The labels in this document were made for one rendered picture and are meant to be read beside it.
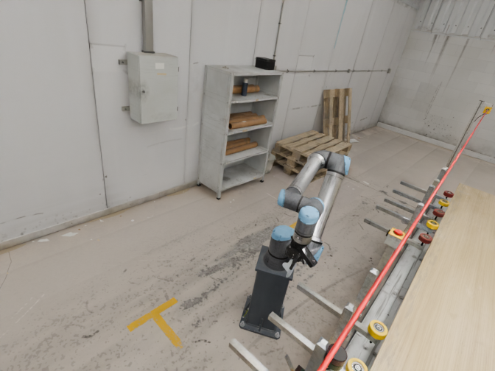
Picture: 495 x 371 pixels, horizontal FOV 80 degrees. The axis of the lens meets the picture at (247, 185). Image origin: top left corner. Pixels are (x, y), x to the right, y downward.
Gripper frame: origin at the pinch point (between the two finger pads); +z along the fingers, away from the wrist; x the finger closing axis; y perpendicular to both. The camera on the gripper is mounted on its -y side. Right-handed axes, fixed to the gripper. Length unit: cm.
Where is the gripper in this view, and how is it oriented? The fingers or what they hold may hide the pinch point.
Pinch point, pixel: (296, 271)
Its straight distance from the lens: 159.8
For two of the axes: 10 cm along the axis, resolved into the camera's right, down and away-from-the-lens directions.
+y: -7.1, -4.3, 5.6
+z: -1.4, 8.6, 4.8
